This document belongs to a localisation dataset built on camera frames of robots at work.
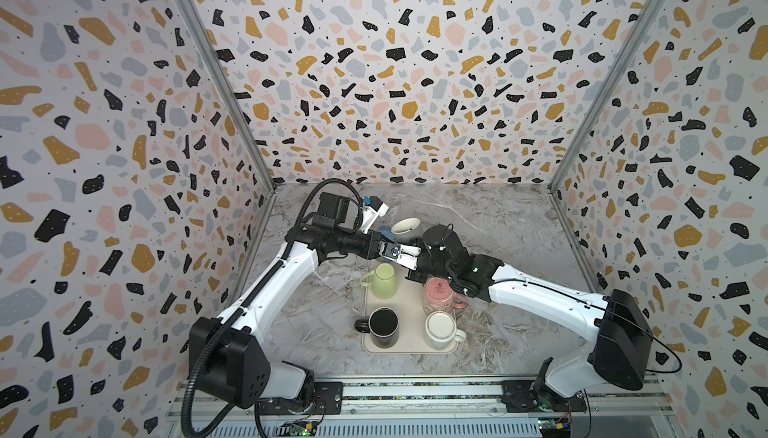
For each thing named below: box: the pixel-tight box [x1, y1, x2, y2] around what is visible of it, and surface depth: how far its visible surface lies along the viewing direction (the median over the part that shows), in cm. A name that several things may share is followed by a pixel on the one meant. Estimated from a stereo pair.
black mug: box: [354, 307, 399, 349], surface depth 79 cm
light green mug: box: [360, 262, 398, 300], surface depth 87 cm
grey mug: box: [391, 218, 421, 242], surface depth 81 cm
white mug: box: [425, 310, 467, 350], surface depth 80 cm
